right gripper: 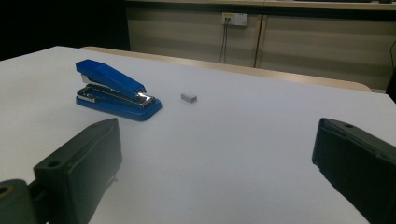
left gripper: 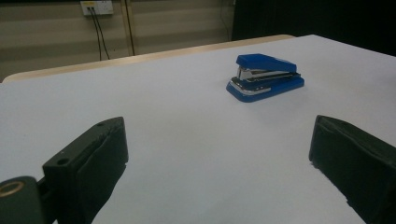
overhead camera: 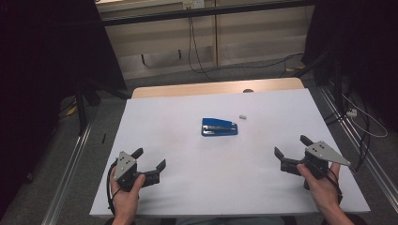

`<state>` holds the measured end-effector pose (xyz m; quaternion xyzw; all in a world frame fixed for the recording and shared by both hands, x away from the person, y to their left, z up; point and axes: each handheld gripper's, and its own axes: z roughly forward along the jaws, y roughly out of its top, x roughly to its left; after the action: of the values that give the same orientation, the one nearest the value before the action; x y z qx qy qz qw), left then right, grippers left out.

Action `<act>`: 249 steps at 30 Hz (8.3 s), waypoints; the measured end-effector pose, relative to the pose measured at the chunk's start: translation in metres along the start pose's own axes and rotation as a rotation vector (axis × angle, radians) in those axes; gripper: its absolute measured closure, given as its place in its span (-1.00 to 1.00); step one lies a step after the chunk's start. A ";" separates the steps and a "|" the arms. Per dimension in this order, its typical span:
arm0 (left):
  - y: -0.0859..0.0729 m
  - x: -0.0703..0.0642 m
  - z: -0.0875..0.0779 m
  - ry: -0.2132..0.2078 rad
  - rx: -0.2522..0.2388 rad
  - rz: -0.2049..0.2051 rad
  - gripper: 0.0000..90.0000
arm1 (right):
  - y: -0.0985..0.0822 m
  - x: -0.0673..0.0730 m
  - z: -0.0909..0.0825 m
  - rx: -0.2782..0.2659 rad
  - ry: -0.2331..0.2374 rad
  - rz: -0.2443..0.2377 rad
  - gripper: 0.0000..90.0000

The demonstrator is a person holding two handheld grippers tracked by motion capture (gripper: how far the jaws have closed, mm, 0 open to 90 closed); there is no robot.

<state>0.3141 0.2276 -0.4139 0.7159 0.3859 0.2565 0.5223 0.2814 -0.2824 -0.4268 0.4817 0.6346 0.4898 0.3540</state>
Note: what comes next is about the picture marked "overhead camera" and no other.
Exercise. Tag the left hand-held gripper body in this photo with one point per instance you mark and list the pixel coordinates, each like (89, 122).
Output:
(125, 168)

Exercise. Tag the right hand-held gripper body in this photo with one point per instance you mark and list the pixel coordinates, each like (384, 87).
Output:
(322, 154)

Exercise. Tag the small grey staple strip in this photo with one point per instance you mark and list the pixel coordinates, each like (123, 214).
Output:
(242, 117)

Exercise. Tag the blue stapler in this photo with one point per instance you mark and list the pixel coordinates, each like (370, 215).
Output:
(219, 128)

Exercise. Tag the person's left hand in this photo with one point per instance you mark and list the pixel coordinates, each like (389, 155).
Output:
(125, 201)

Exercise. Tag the person's right hand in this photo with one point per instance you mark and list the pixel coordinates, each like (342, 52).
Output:
(325, 193)

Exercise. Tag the white table mat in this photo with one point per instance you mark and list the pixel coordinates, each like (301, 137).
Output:
(187, 175)

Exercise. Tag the white power strip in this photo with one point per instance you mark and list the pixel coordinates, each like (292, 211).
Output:
(351, 112)

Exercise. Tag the black metal stand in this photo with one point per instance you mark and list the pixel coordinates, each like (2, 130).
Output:
(336, 81)
(82, 109)

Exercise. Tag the yellow floor tape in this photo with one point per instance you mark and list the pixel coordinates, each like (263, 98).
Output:
(72, 111)
(295, 68)

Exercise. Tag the round brown table grommet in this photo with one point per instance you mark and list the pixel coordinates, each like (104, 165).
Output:
(248, 91)

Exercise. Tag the black curtain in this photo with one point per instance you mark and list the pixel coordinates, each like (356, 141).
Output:
(47, 62)
(359, 47)

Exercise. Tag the black horizontal bar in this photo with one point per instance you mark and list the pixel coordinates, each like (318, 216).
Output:
(203, 12)

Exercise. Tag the aluminium floor rail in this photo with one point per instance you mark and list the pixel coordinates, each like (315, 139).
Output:
(375, 168)
(65, 181)

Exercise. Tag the white wall socket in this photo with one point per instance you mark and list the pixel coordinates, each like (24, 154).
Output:
(194, 4)

